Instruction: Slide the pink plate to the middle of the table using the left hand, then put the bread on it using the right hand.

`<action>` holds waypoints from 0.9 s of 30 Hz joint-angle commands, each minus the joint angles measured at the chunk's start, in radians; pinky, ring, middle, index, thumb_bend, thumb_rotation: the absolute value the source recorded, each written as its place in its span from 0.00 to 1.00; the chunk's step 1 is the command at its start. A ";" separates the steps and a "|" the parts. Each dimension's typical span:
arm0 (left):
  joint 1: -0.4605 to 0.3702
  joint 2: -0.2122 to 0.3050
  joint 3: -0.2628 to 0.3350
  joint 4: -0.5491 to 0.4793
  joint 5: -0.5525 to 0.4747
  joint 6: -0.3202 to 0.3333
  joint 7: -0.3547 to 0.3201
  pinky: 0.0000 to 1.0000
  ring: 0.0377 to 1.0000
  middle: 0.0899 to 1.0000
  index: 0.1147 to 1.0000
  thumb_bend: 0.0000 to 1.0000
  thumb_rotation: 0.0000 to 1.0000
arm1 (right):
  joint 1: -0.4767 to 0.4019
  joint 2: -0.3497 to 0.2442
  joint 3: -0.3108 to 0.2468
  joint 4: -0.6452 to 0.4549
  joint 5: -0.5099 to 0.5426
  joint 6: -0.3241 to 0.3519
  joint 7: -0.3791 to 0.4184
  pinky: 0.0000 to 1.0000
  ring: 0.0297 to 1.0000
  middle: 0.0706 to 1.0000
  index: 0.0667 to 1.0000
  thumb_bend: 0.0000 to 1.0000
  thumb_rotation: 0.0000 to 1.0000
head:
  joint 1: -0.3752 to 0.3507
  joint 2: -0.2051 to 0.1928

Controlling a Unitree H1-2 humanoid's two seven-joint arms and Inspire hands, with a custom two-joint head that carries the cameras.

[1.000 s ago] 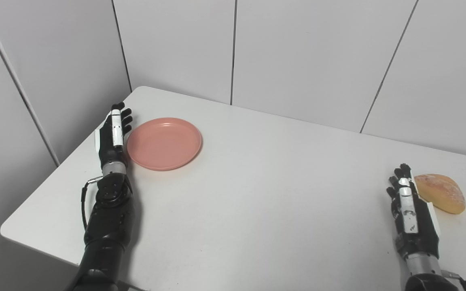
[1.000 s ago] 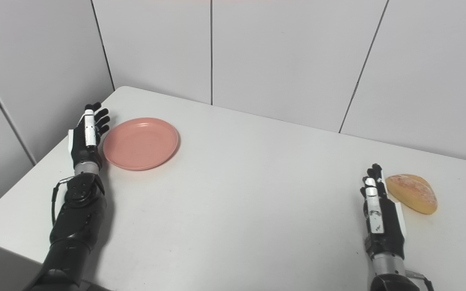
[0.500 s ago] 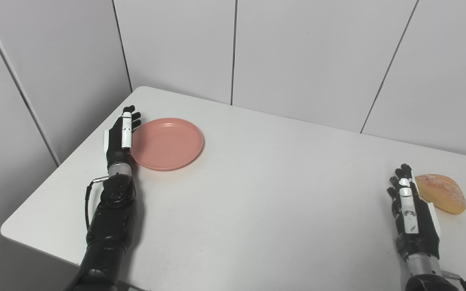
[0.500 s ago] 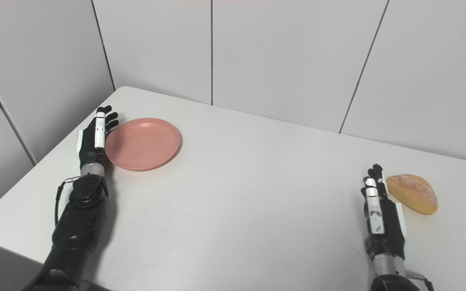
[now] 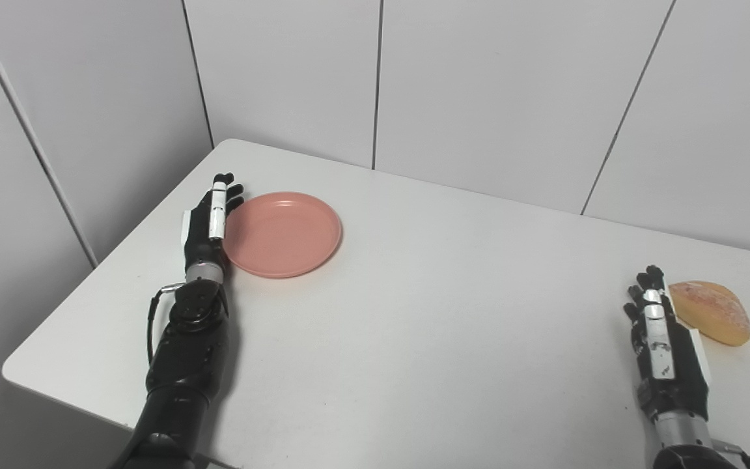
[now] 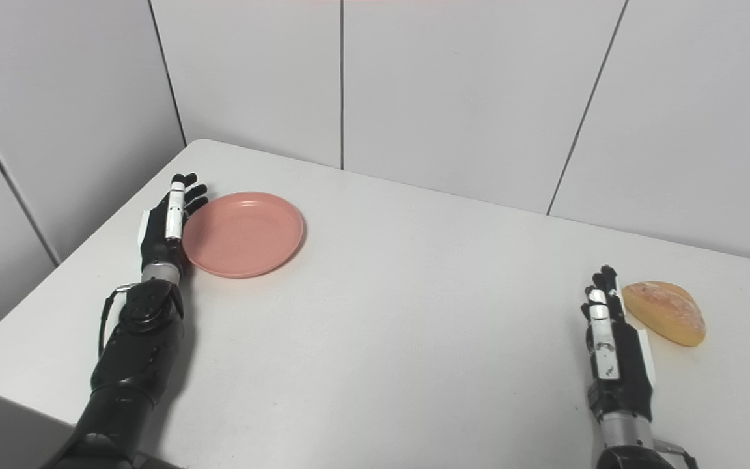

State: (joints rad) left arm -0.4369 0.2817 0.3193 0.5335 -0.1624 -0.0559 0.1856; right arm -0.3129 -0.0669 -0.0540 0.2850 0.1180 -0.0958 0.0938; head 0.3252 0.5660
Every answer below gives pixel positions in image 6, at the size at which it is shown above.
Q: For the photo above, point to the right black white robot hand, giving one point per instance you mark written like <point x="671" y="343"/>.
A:
<point x="616" y="355"/>

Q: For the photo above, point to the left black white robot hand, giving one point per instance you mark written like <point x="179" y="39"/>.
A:
<point x="165" y="228"/>

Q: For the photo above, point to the golden bread roll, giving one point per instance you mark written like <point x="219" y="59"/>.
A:
<point x="666" y="312"/>

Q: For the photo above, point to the pink round plate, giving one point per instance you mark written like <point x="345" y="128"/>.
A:
<point x="243" y="234"/>

